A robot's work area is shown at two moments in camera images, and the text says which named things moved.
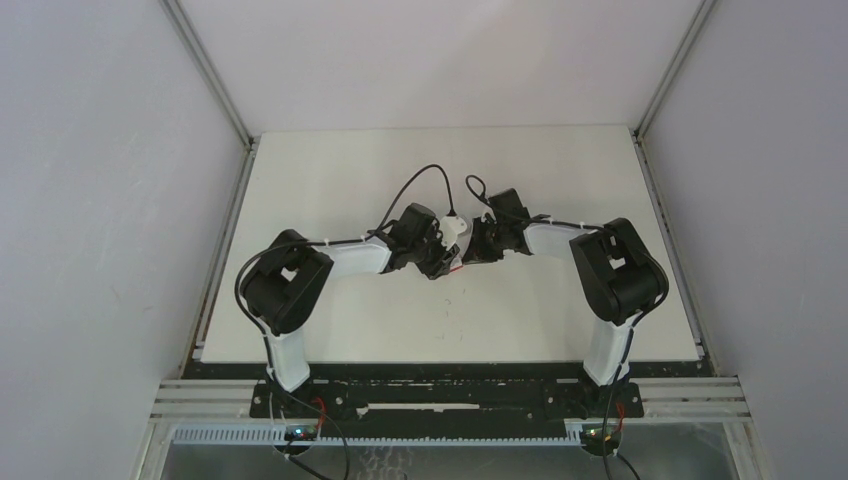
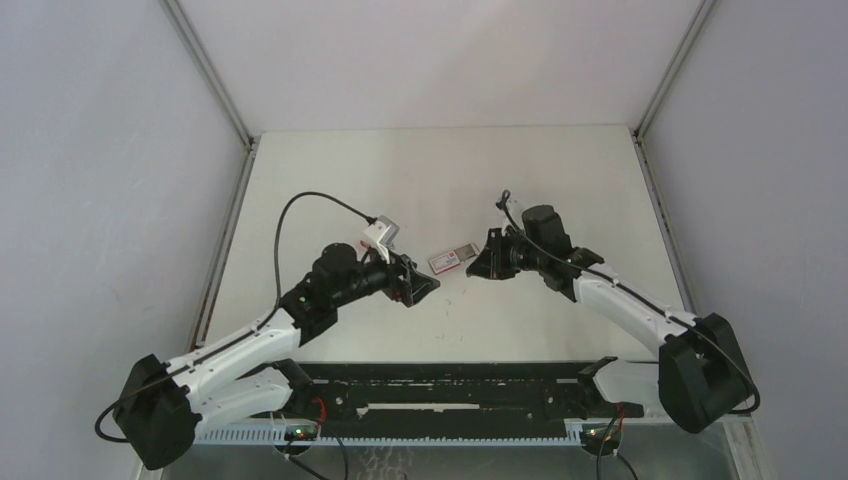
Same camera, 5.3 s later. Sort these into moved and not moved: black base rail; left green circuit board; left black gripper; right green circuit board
Moved: left black gripper
Not moved: left green circuit board; right green circuit board; black base rail
